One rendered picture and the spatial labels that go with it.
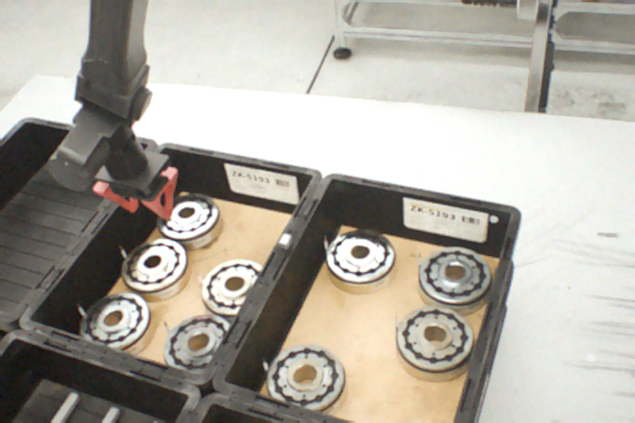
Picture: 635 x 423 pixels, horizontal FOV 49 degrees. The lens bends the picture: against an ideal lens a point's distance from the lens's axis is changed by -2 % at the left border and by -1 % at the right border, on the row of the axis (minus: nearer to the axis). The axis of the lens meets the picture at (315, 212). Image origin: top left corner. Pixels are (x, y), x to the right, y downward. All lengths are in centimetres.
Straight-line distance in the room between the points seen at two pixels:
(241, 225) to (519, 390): 51
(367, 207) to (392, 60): 195
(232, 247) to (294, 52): 206
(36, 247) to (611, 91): 221
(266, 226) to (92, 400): 38
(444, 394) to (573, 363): 27
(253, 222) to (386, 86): 176
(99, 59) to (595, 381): 82
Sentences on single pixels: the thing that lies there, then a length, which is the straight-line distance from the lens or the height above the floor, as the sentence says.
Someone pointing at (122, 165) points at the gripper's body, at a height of 106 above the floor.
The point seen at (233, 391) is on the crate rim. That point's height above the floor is 93.
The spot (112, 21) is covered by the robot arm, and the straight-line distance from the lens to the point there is 75.
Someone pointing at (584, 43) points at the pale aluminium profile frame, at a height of 13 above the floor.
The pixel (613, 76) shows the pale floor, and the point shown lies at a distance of 297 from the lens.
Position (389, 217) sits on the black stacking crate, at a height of 87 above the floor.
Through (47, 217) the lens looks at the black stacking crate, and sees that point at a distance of 132.
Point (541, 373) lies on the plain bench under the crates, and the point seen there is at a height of 70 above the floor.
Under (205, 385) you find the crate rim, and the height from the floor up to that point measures 92.
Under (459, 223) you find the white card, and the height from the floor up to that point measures 89.
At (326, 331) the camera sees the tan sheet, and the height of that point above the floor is 83.
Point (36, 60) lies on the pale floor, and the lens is 357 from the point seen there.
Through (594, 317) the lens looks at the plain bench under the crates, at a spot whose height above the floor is 70.
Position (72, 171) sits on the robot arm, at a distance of 90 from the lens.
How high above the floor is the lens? 165
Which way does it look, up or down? 45 degrees down
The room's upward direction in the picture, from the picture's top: 9 degrees counter-clockwise
